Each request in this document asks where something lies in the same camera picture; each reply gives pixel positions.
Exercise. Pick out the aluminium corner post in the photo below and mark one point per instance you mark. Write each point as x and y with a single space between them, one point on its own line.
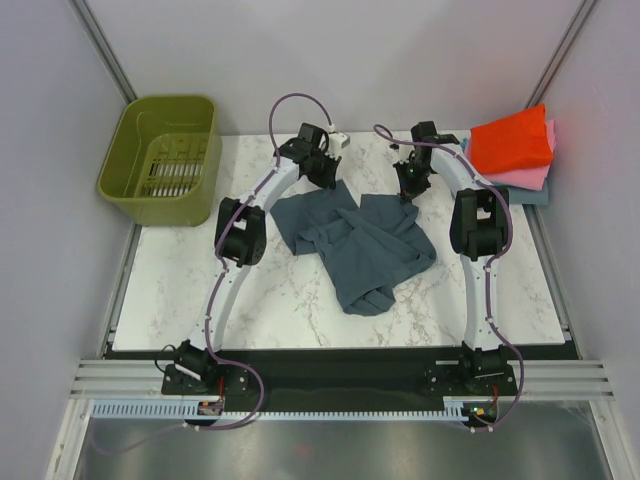
101 44
562 51

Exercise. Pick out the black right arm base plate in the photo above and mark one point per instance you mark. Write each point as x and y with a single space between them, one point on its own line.
449 379

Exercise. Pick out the olive green plastic basket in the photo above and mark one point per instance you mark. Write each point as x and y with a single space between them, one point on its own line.
162 164

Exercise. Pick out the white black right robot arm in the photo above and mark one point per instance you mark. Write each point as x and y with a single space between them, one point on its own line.
480 233

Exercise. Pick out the light blue slotted cable duct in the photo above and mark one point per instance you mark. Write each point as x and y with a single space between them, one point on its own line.
200 410

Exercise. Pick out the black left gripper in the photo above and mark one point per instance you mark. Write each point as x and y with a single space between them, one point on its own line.
329 180

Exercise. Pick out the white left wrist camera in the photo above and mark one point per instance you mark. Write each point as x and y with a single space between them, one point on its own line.
337 143

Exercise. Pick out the folded red t shirt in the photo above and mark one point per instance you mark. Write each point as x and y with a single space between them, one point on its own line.
519 141

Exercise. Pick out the folded pink t shirt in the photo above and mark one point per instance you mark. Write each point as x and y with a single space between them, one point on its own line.
532 178

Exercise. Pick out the aluminium extrusion rail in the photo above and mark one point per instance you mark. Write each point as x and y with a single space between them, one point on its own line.
543 379

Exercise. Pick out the folded grey blue t shirt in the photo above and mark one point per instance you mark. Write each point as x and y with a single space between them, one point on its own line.
522 196

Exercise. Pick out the slate blue t shirt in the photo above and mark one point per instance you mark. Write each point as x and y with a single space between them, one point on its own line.
368 247

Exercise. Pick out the aluminium left corner post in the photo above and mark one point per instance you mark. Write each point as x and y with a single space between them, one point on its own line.
101 44

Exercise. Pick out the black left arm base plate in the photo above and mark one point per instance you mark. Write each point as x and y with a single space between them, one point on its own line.
225 381

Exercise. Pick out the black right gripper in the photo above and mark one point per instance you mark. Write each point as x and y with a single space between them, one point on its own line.
409 191

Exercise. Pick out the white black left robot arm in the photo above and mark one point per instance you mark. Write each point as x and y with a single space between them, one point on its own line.
240 243

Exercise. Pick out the aluminium right corner post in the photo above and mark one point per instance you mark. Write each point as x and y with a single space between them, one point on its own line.
562 51

